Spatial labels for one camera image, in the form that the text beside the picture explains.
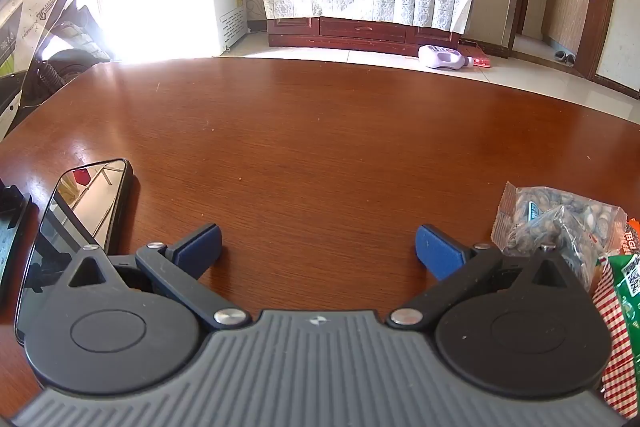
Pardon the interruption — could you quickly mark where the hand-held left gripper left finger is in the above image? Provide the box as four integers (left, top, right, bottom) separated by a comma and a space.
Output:
65, 223, 253, 333

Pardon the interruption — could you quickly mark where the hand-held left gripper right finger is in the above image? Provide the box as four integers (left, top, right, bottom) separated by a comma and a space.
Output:
387, 223, 588, 333

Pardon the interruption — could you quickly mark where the clear sunflower seed packet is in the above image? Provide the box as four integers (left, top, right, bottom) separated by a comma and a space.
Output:
492, 181, 628, 303

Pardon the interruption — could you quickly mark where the green snack bag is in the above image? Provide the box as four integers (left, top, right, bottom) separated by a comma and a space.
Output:
592, 252, 640, 418

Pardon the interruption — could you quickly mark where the orange snack packet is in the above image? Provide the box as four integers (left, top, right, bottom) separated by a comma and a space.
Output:
620, 217, 640, 258

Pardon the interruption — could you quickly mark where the black smartphone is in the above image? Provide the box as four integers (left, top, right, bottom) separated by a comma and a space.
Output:
14, 158, 135, 343

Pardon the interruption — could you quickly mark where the black phone stand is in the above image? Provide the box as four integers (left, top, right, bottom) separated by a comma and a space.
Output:
0, 179, 33, 298

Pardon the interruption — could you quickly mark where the white purple detergent bottle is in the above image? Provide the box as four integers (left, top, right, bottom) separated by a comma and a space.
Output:
417, 45, 476, 70

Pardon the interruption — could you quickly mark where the dark wooden TV cabinet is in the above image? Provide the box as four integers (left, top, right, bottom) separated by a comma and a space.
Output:
266, 14, 461, 58

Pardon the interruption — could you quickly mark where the wooden kitchen cabinet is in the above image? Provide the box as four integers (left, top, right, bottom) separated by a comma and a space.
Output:
542, 0, 592, 52

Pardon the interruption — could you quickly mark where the white electric scooter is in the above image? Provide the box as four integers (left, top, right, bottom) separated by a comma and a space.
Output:
0, 0, 118, 142

